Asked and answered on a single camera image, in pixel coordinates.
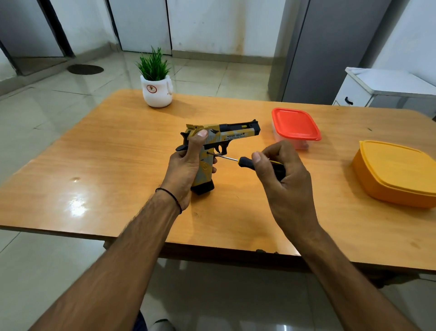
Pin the black and yellow screwdriver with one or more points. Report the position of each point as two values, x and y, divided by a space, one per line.
252 163

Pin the person's right hand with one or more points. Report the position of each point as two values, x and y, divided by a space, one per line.
289 191

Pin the clear container with red lid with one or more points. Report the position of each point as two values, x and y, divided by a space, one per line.
295 127

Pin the person's left hand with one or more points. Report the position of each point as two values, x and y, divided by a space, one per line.
182 177

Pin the person's right thumb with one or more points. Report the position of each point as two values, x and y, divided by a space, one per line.
260 167

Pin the person's right forearm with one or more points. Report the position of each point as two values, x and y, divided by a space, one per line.
351 283

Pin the orange container with yellow lid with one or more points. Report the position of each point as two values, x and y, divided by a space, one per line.
395 174

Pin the black wrist band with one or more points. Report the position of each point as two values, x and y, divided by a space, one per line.
170 197

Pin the person's left thumb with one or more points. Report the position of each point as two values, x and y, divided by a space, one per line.
198 143

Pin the white pot with green plant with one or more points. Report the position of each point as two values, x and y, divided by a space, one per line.
156 81

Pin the round black floor drain cover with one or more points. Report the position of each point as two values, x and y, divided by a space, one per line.
85 69

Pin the grey refrigerator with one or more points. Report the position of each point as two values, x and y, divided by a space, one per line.
327 51

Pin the yellow and grey toy pistol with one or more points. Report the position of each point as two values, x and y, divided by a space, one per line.
218 143

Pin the white door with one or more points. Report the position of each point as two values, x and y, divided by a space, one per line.
141 25

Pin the person's left forearm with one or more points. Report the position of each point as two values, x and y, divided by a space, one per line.
112 272

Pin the dark framed door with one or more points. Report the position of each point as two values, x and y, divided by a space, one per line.
34 34

